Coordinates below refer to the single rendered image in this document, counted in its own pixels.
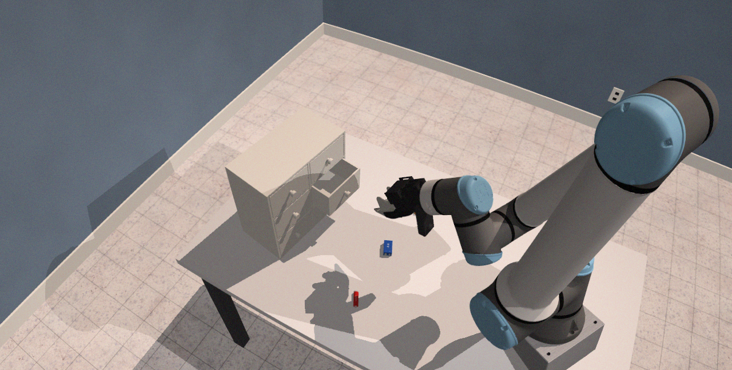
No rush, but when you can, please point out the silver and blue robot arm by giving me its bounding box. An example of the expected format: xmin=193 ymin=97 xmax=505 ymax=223
xmin=415 ymin=75 xmax=719 ymax=350

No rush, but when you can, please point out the beige chest of drawers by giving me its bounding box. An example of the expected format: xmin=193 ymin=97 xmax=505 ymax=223
xmin=225 ymin=107 xmax=345 ymax=259

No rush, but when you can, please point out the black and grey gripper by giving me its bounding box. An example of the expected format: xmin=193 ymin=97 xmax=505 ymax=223
xmin=374 ymin=176 xmax=426 ymax=219

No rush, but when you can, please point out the blue nine-volt battery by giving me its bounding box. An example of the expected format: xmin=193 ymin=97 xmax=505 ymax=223
xmin=383 ymin=240 xmax=392 ymax=256

